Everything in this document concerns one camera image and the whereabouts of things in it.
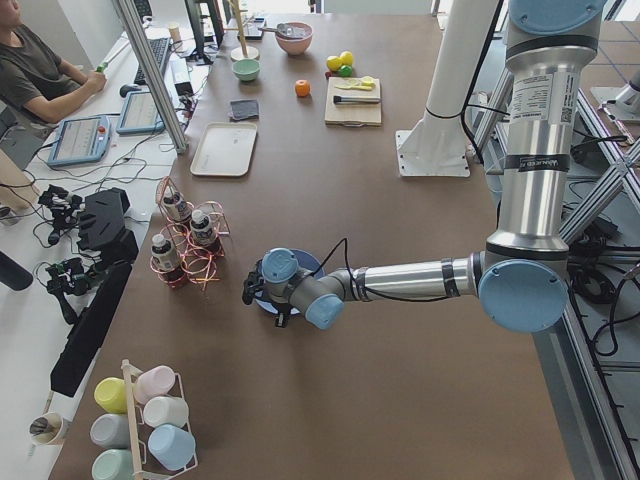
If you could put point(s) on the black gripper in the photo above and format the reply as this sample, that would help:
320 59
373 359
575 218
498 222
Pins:
281 317

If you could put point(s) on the blue round plate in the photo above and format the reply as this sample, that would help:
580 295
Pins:
305 260

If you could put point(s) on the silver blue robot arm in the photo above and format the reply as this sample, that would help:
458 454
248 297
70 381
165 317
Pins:
519 277

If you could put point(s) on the front tea bottle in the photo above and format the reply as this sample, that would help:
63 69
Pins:
166 262

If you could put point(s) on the pink cup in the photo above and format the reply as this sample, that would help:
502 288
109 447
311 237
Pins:
155 382

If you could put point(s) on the white cup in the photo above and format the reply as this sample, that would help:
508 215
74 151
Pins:
166 410

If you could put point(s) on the blue cup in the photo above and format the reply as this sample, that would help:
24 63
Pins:
173 447

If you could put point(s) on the white cup rack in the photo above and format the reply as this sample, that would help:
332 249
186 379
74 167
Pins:
145 466

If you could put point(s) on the cream rabbit tray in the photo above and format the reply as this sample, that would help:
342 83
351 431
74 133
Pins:
224 150

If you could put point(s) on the yellow cup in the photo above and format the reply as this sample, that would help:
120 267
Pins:
110 395

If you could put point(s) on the grey cup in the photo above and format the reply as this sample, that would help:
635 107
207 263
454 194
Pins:
111 431

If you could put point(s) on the wooden cutting board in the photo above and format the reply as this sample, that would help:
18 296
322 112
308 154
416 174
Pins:
352 115

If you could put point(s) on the grey folded cloth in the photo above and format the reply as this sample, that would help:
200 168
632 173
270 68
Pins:
244 109

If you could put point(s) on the mint green cup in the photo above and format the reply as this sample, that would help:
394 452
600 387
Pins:
113 464

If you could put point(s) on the steel muddler black tip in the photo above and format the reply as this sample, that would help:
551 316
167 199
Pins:
355 100

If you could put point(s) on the orange mandarin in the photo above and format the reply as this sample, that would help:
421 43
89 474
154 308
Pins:
302 88

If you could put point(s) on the yellow plastic knife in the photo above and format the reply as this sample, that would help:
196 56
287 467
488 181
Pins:
355 86

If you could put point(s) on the right teach pendant tablet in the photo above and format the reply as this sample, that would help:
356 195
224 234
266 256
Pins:
139 115

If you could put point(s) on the teach pendant tablet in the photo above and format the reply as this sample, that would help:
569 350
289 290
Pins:
80 140
139 115

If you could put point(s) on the green bowl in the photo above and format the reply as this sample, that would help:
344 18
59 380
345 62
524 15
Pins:
246 70

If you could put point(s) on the green lime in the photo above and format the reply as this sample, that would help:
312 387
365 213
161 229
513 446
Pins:
345 71

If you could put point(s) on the whole lemon near strawberry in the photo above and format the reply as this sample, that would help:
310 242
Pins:
334 63

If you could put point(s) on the paper cup with tools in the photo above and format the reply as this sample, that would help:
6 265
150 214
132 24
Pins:
48 429

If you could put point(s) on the left teach pendant tablet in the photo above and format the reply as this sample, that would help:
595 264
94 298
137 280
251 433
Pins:
80 140

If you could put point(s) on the whole lemon outer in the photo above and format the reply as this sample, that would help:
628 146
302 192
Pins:
347 58

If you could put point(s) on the wooden stand round base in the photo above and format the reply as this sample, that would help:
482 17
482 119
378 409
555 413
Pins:
244 51

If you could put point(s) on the pink mixing bowl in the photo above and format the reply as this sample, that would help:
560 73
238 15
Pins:
298 45

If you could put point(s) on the black computer mouse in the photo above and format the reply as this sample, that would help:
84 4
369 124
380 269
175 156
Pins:
129 88

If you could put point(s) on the steel scoop in bowl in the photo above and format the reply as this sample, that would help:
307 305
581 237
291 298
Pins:
286 30

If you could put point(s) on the seated person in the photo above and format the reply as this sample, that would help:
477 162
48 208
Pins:
35 81

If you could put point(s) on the copper wire bottle rack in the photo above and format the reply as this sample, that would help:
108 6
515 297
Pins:
198 262

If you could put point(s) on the aluminium frame post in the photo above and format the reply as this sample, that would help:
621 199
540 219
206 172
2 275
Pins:
129 17

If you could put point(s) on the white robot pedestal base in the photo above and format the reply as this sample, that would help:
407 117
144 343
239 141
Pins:
437 144

